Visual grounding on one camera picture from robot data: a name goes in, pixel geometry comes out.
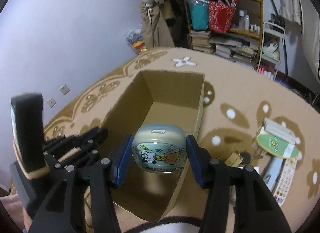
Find light blue cylinder gadget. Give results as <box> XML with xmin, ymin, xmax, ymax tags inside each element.
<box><xmin>262</xmin><ymin>156</ymin><xmax>284</xmax><ymax>192</ymax></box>

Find white tv remote control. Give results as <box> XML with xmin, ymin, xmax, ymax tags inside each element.
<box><xmin>273</xmin><ymin>159</ymin><xmax>297</xmax><ymax>207</ymax></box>

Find black round key fob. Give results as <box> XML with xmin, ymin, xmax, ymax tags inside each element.
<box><xmin>239</xmin><ymin>152</ymin><xmax>251</xmax><ymax>166</ymax></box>

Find gold nfc smart card tag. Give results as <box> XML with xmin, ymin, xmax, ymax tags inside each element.
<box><xmin>225</xmin><ymin>152</ymin><xmax>244</xmax><ymax>167</ymax></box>

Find cartoon earbuds case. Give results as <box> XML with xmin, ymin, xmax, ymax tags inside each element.
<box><xmin>131</xmin><ymin>123</ymin><xmax>187</xmax><ymax>174</ymax></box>

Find green oval pochacco brush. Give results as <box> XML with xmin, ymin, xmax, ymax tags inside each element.
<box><xmin>255</xmin><ymin>127</ymin><xmax>302</xmax><ymax>159</ymax></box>

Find cardboard box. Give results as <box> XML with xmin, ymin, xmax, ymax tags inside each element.
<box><xmin>99</xmin><ymin>70</ymin><xmax>204</xmax><ymax>222</ymax></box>

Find white folding stand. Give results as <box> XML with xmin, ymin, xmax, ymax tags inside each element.
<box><xmin>263</xmin><ymin>118</ymin><xmax>296</xmax><ymax>144</ymax></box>

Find beige floral carpet blanket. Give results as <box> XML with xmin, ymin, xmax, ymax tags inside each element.
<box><xmin>44</xmin><ymin>48</ymin><xmax>319</xmax><ymax>232</ymax></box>

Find bag of plush toys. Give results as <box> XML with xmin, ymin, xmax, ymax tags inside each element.
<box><xmin>125</xmin><ymin>25</ymin><xmax>147</xmax><ymax>54</ymax></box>

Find beige hanging trousers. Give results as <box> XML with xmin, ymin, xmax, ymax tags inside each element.
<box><xmin>140</xmin><ymin>2</ymin><xmax>175</xmax><ymax>50</ymax></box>

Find stack of books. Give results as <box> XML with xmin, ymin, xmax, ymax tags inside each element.
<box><xmin>189</xmin><ymin>30</ymin><xmax>215</xmax><ymax>54</ymax></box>

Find white rolling cart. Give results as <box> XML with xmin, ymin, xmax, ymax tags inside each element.
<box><xmin>257</xmin><ymin>21</ymin><xmax>285</xmax><ymax>81</ymax></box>

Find wooden bookshelf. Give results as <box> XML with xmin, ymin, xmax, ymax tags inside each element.
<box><xmin>183</xmin><ymin>0</ymin><xmax>264</xmax><ymax>69</ymax></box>

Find teal storage bag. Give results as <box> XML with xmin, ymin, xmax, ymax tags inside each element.
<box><xmin>187</xmin><ymin>0</ymin><xmax>209</xmax><ymax>31</ymax></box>

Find red gift bag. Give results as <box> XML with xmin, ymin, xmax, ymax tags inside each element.
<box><xmin>209</xmin><ymin>0</ymin><xmax>238</xmax><ymax>33</ymax></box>

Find wall socket lower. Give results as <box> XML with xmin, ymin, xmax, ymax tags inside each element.
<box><xmin>47</xmin><ymin>97</ymin><xmax>56</xmax><ymax>108</ymax></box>

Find wall socket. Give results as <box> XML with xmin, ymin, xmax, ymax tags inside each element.
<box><xmin>47</xmin><ymin>97</ymin><xmax>56</xmax><ymax>108</ymax></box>
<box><xmin>60</xmin><ymin>84</ymin><xmax>70</xmax><ymax>96</ymax></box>

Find wall socket upper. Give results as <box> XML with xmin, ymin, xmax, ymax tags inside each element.
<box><xmin>60</xmin><ymin>84</ymin><xmax>70</xmax><ymax>96</ymax></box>

